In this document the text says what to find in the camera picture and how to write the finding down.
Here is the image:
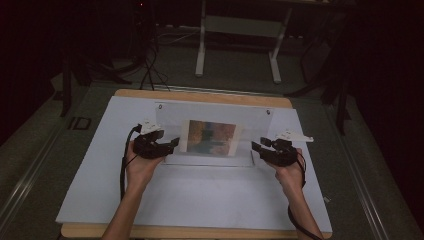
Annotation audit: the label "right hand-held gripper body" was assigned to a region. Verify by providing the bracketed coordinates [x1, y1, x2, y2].
[270, 129, 315, 168]

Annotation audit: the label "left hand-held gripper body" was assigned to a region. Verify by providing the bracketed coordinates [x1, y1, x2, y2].
[133, 119, 168, 160]

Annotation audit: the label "photo card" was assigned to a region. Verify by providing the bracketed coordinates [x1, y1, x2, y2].
[179, 119, 243, 157]

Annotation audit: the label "clear acrylic photo frame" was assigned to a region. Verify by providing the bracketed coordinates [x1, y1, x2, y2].
[154, 101, 275, 168]

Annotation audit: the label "person's left hand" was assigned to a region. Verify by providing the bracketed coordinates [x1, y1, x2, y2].
[124, 141, 166, 192]

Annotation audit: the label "person's right hand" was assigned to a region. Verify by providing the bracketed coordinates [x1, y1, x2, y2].
[272, 147, 307, 195]

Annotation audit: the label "wooden table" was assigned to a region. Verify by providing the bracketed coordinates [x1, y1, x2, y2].
[60, 88, 334, 240]

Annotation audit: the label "pale lavender table sheet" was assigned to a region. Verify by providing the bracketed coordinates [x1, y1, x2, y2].
[55, 95, 333, 233]

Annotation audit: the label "black floor stand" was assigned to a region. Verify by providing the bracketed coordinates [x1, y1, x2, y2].
[284, 13, 354, 136]
[59, 46, 133, 118]

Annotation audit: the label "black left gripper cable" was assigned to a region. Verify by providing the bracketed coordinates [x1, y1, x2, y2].
[119, 123, 142, 202]

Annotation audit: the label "small black floor bracket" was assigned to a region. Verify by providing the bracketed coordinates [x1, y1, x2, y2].
[67, 116, 92, 131]

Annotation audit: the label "black floor cables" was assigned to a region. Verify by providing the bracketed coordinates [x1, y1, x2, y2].
[139, 39, 172, 92]

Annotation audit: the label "metal floor rail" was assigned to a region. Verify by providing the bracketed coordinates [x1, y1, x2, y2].
[0, 109, 78, 231]
[323, 105, 390, 240]

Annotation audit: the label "white metal desk frame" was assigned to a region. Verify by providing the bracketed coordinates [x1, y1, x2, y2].
[194, 0, 295, 84]

